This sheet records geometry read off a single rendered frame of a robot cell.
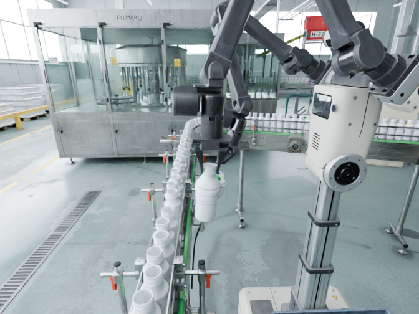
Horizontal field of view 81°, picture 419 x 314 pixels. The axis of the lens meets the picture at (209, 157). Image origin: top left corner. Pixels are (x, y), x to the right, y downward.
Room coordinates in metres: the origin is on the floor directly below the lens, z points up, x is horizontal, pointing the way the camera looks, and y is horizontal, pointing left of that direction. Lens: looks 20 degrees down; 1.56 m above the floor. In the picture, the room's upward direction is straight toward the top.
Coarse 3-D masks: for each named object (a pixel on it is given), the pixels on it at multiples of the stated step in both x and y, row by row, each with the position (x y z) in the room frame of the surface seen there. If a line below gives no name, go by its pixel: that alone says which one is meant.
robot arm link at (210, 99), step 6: (198, 90) 0.61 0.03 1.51; (204, 90) 0.61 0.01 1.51; (210, 90) 0.61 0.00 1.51; (198, 96) 0.59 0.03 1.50; (204, 96) 0.60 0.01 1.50; (210, 96) 0.59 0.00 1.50; (216, 96) 0.59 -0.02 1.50; (222, 96) 0.60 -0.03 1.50; (198, 102) 0.59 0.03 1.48; (204, 102) 0.60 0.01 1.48; (210, 102) 0.59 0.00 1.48; (216, 102) 0.59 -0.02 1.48; (222, 102) 0.60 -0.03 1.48; (198, 108) 0.59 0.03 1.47; (204, 108) 0.60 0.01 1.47; (210, 108) 0.59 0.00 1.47; (216, 108) 0.59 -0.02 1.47; (222, 108) 0.60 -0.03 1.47; (204, 114) 0.59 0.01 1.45; (210, 114) 0.59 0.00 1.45; (216, 114) 0.59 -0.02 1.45; (222, 114) 0.60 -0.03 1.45
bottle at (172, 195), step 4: (172, 188) 0.77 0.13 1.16; (168, 192) 0.76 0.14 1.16; (172, 192) 0.77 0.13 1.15; (176, 192) 0.75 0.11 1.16; (168, 196) 0.74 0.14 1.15; (172, 196) 0.73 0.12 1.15; (176, 196) 0.74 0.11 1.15; (168, 200) 0.74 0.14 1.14; (172, 200) 0.73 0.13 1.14; (176, 200) 0.74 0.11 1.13; (180, 200) 0.76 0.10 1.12; (164, 204) 0.74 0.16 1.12; (168, 204) 0.73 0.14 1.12; (172, 204) 0.73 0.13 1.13; (176, 204) 0.73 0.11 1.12; (180, 204) 0.74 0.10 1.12; (176, 208) 0.73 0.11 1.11; (180, 208) 0.74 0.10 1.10; (176, 212) 0.73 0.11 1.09; (176, 216) 0.73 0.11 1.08; (180, 228) 0.73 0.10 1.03; (180, 232) 0.73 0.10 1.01
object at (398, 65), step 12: (384, 60) 0.69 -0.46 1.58; (396, 60) 0.69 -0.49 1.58; (408, 60) 0.70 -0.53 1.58; (372, 72) 0.71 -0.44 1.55; (384, 72) 0.70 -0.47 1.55; (396, 72) 0.68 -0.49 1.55; (408, 72) 0.68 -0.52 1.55; (372, 84) 0.77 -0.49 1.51; (384, 84) 0.71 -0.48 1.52; (396, 84) 0.68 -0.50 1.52; (384, 96) 0.71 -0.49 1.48
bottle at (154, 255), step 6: (156, 246) 0.47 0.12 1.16; (150, 252) 0.46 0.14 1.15; (156, 252) 0.47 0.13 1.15; (162, 252) 0.46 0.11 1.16; (150, 258) 0.44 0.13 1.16; (156, 258) 0.44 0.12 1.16; (162, 258) 0.45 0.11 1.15; (150, 264) 0.44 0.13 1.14; (156, 264) 0.44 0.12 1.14; (162, 264) 0.45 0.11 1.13; (168, 264) 0.46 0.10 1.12; (144, 270) 0.44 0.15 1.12; (162, 270) 0.44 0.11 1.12; (168, 270) 0.45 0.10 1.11; (168, 276) 0.45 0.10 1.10; (168, 282) 0.45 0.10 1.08
